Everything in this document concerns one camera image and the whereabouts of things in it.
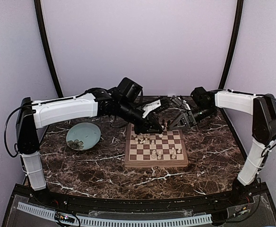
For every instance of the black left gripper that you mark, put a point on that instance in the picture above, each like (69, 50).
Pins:
(149, 123)

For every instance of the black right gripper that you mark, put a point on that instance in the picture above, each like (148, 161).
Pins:
(187, 119)

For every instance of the white chess king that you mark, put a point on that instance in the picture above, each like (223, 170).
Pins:
(153, 155)

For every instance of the white chess bishop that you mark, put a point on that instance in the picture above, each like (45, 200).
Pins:
(159, 155)

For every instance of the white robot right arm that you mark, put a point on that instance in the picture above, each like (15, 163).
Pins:
(262, 108)

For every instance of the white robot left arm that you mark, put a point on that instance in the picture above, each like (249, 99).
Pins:
(95, 102)

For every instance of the wooden chess board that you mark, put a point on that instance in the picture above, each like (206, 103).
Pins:
(139, 148)

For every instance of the teal ceramic flower plate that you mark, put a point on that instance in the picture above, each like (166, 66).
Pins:
(83, 136)

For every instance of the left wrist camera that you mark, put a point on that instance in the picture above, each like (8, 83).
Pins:
(155, 106)

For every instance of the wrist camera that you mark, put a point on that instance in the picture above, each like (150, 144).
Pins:
(179, 102)
(155, 106)

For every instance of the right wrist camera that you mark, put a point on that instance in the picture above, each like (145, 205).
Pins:
(179, 102)

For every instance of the white cable duct strip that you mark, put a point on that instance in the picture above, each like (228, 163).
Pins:
(114, 219)

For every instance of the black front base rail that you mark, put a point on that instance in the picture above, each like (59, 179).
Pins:
(215, 203)

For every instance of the black left frame post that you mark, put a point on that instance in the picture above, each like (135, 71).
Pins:
(46, 47)

